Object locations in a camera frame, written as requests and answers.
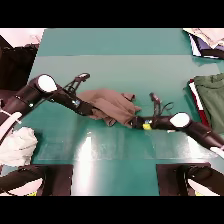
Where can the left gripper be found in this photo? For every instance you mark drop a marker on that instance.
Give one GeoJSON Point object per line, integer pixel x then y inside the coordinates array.
{"type": "Point", "coordinates": [86, 108]}

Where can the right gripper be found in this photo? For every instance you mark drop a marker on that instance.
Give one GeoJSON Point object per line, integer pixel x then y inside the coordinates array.
{"type": "Point", "coordinates": [140, 122]}

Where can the brown garment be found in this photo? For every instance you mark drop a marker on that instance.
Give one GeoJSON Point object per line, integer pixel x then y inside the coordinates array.
{"type": "Point", "coordinates": [111, 105]}

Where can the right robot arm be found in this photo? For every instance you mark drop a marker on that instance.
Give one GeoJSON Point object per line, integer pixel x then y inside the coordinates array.
{"type": "Point", "coordinates": [200, 128]}

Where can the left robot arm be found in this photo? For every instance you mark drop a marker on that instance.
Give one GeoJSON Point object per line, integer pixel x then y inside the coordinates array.
{"type": "Point", "coordinates": [30, 94]}

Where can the red garment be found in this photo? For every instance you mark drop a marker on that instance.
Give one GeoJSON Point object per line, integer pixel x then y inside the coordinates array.
{"type": "Point", "coordinates": [197, 100]}

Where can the green T-shirt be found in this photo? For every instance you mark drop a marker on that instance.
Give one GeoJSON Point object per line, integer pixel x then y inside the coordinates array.
{"type": "Point", "coordinates": [211, 100]}

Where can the white garment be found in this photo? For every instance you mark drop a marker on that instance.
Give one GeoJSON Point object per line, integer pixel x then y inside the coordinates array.
{"type": "Point", "coordinates": [17, 146]}

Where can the heap of clothes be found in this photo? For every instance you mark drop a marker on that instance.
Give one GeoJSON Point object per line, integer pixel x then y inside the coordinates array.
{"type": "Point", "coordinates": [208, 41]}

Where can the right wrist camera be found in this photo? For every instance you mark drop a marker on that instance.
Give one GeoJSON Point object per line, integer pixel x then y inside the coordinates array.
{"type": "Point", "coordinates": [155, 100]}

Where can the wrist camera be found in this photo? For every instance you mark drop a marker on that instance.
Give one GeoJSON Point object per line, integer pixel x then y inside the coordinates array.
{"type": "Point", "coordinates": [78, 80]}
{"type": "Point", "coordinates": [155, 100]}

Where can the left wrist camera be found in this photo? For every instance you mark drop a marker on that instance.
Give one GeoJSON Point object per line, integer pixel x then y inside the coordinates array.
{"type": "Point", "coordinates": [78, 80]}

